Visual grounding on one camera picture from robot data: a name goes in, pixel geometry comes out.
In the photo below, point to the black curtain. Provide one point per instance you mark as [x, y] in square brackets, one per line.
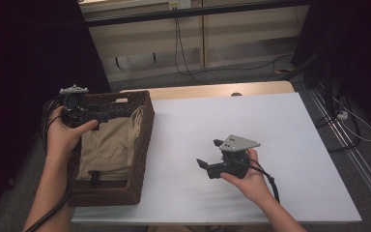
[357, 48]
[19, 48]

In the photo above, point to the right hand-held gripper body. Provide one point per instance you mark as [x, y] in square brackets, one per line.
[238, 143]

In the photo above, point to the black metal bar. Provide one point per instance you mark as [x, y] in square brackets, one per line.
[190, 13]

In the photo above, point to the aluminium floor rail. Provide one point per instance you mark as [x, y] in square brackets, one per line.
[360, 161]

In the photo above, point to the white wall socket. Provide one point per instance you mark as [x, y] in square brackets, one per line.
[179, 4]

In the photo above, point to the light wooden cabinet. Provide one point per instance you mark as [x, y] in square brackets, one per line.
[232, 38]

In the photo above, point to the white plug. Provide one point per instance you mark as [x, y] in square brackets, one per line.
[342, 115]

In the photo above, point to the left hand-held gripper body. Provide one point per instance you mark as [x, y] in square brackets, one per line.
[74, 111]

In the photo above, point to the khaki pants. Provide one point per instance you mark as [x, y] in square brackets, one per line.
[109, 148]

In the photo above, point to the person's right hand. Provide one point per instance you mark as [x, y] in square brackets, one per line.
[254, 187]

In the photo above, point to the brown wicker basket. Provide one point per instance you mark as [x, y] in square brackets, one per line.
[138, 161]

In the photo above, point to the person's left hand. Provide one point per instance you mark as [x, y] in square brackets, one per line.
[61, 138]

